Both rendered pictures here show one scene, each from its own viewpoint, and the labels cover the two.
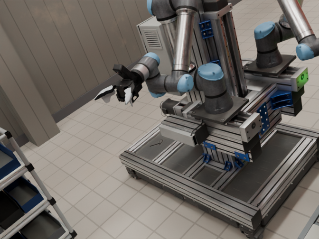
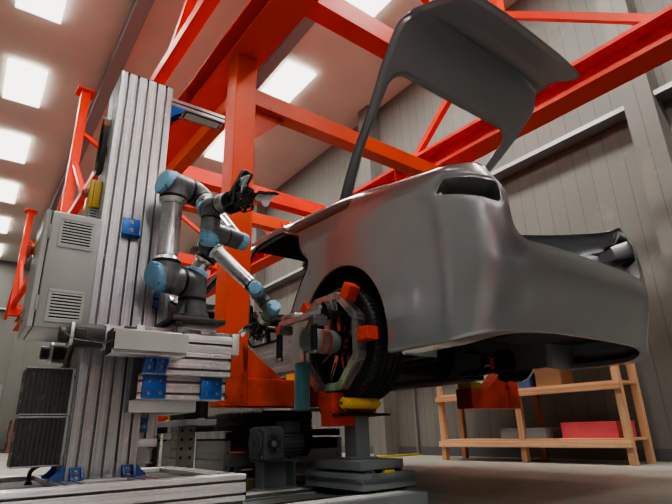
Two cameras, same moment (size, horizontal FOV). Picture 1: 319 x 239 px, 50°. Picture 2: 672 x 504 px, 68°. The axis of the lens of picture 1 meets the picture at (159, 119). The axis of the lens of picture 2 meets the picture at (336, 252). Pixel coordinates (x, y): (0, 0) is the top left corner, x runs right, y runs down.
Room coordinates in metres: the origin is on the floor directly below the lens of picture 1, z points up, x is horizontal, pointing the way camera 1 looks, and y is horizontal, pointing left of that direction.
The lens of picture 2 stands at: (1.02, 1.79, 0.37)
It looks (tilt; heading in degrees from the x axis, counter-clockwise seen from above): 20 degrees up; 267
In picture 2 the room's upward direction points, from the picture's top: 2 degrees counter-clockwise
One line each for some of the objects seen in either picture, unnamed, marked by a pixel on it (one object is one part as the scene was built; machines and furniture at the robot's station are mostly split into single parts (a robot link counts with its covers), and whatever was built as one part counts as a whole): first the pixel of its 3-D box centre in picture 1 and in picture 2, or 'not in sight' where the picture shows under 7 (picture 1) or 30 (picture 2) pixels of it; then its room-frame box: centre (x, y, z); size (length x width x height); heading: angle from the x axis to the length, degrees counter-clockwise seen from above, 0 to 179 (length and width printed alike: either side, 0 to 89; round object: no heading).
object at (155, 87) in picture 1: (158, 84); (213, 232); (1.42, -0.05, 1.12); 0.11 x 0.08 x 0.11; 49
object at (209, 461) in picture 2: not in sight; (203, 466); (1.92, -2.55, 0.13); 2.47 x 0.85 x 0.27; 125
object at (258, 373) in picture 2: not in sight; (278, 378); (1.26, -1.47, 0.69); 0.52 x 0.17 x 0.35; 35
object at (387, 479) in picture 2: not in sight; (358, 477); (0.80, -1.18, 0.13); 0.50 x 0.36 x 0.10; 125
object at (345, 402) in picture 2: not in sight; (359, 403); (0.79, -1.04, 0.51); 0.29 x 0.06 x 0.06; 35
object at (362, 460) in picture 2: not in sight; (357, 440); (0.80, -1.18, 0.32); 0.40 x 0.30 x 0.28; 125
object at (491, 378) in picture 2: not in sight; (482, 387); (-0.42, -2.67, 0.69); 0.52 x 0.17 x 0.35; 35
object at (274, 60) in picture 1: (268, 54); not in sight; (1.82, -0.73, 0.87); 0.15 x 0.15 x 0.10
